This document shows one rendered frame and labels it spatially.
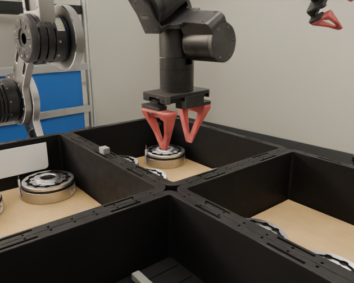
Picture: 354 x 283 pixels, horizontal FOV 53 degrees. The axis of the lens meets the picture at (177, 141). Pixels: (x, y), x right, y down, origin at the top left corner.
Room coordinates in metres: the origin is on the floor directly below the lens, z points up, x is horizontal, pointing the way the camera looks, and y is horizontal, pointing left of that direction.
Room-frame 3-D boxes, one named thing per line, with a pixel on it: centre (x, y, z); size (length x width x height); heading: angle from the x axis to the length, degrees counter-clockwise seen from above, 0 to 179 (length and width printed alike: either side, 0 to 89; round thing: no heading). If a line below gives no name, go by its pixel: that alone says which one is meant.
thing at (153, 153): (0.86, 0.03, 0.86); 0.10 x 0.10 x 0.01
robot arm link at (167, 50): (0.60, 0.00, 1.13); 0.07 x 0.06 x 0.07; 45
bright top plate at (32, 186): (0.67, 0.26, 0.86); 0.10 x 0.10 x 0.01
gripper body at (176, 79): (0.60, 0.00, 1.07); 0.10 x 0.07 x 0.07; 135
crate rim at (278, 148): (0.72, 0.02, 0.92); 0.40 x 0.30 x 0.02; 39
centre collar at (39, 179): (0.67, 0.26, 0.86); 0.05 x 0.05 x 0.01
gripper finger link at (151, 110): (0.59, 0.01, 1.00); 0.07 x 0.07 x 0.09; 45
